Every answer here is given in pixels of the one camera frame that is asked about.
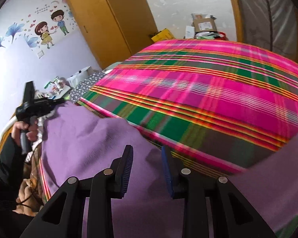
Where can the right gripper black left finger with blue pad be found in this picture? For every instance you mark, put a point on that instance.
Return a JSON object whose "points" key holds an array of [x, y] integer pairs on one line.
{"points": [[62, 215]]}

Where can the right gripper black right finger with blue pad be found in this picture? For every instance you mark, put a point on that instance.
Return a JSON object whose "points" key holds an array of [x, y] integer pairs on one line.
{"points": [[213, 207]]}

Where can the purple fleece garment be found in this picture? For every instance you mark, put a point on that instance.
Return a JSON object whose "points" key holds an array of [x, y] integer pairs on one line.
{"points": [[78, 143]]}

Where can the person's left hand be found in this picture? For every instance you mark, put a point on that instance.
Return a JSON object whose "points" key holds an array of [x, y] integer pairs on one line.
{"points": [[32, 134]]}

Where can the cluttered white bedside table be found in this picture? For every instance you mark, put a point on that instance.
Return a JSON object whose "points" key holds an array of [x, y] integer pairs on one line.
{"points": [[56, 89]]}

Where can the brown fuzzy blanket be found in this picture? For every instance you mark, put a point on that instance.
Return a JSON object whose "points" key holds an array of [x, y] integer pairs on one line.
{"points": [[30, 197]]}

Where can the white paper shopping bag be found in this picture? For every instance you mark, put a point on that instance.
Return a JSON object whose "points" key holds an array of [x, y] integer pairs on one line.
{"points": [[80, 76]]}

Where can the grey dotted pillow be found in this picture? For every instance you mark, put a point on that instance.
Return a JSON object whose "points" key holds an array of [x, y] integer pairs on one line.
{"points": [[83, 87]]}

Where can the pink green plaid bedsheet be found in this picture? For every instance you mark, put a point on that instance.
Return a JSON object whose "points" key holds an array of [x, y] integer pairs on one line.
{"points": [[220, 106]]}

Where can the wooden wardrobe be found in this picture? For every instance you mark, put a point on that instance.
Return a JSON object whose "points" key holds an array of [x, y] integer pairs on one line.
{"points": [[114, 29]]}

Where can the yellow cardboard box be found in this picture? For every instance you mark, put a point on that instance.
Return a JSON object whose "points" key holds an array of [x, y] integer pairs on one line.
{"points": [[165, 34]]}

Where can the red storage basket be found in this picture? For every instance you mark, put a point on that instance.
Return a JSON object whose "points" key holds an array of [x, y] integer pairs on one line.
{"points": [[220, 36]]}

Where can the brown cardboard parcel box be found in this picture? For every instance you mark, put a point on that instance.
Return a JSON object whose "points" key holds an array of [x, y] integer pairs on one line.
{"points": [[202, 24]]}

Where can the plastic wrapped mattress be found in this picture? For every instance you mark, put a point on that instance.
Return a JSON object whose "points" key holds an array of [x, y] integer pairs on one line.
{"points": [[270, 24]]}

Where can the cartoon couple wall sticker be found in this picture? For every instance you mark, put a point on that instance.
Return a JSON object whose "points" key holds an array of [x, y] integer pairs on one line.
{"points": [[41, 23]]}

